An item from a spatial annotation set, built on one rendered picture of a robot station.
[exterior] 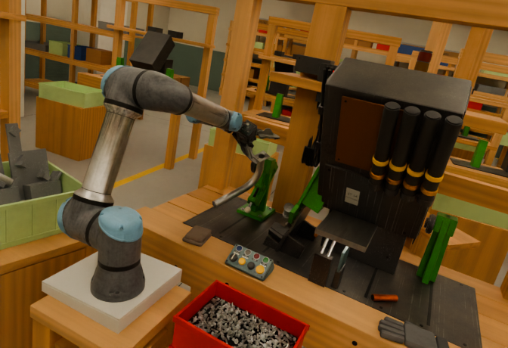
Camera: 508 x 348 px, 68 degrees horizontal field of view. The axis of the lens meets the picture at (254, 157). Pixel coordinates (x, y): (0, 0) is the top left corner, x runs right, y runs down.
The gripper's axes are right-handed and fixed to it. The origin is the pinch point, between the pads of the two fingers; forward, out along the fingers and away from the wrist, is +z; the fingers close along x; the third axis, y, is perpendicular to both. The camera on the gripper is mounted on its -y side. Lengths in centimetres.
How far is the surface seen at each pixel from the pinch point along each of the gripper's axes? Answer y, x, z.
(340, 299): 1, -31, 52
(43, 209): 3, -71, -52
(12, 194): -1, -75, -70
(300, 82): 8.9, 30.0, -6.2
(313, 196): 4.8, -7.5, 25.4
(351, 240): 19, -18, 45
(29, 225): 3, -78, -51
